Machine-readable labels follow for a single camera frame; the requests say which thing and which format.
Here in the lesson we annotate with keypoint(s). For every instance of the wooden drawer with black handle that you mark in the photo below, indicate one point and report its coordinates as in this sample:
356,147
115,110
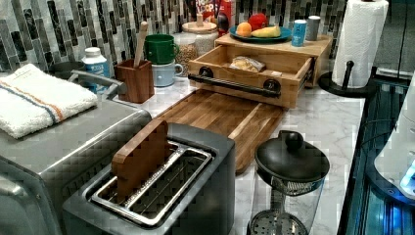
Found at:
279,83

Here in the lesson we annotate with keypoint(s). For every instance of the bagged snack in drawer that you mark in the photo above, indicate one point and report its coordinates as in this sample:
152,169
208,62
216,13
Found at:
247,64

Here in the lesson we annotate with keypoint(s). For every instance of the wooden drawer cabinet box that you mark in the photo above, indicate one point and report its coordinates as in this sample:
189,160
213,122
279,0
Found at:
313,49

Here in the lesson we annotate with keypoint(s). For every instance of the large wooden cutting board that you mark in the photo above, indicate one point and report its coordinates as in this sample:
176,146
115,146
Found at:
247,122

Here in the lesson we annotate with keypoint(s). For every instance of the light blue mug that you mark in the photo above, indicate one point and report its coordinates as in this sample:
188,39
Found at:
163,75

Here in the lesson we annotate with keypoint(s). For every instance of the small wooden board in toaster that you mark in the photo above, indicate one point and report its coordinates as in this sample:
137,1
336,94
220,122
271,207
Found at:
135,162

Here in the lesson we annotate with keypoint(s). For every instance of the brown wooden utensil holder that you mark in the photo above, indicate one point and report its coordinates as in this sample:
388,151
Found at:
138,80

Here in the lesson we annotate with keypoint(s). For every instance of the glass jar with clear lid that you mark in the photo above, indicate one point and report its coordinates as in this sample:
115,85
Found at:
187,50

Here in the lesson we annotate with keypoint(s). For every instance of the glass jar with wooden lid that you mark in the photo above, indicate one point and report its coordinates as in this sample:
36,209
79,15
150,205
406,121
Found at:
203,32

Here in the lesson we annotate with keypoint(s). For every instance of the green mug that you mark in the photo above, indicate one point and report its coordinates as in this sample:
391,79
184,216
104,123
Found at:
160,49

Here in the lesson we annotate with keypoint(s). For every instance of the orange fruit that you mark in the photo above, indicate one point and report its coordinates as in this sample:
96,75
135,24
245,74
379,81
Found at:
244,29

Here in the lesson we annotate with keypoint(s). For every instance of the black lidded glass french press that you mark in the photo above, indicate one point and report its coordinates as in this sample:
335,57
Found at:
288,181

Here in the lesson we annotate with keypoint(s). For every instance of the red cereal box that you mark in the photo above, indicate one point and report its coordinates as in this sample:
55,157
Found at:
220,12

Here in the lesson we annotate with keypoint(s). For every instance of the yellow banana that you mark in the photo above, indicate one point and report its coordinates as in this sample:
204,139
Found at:
267,32

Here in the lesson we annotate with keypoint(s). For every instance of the red apple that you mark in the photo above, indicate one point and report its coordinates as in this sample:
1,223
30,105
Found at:
257,21

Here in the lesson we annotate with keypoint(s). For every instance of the teal plate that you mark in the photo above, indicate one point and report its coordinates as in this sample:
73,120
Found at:
285,35

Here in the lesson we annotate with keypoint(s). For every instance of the blue can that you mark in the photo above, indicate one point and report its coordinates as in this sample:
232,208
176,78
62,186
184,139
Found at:
298,33

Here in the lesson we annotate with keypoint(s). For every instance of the black paper towel holder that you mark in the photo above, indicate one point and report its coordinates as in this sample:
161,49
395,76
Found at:
344,90

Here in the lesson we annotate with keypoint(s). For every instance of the white blue-labelled bottle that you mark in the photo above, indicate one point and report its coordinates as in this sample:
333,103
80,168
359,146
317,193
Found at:
95,63

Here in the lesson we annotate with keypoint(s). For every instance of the grey can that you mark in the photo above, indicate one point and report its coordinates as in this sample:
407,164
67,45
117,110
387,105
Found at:
313,23

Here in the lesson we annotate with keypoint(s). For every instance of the dark pot behind towel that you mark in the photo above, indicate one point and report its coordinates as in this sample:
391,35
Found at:
64,70

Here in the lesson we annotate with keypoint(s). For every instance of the white paper towel roll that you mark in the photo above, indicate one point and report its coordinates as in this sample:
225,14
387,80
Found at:
359,40

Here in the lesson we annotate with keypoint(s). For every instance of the silver toaster oven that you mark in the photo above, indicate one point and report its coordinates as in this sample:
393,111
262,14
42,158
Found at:
41,170

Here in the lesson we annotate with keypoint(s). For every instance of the white striped folded towel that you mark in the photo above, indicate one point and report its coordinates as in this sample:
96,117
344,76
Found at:
32,100

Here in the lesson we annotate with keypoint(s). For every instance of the wooden utensil handle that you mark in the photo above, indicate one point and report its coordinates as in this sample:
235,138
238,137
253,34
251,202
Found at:
140,43

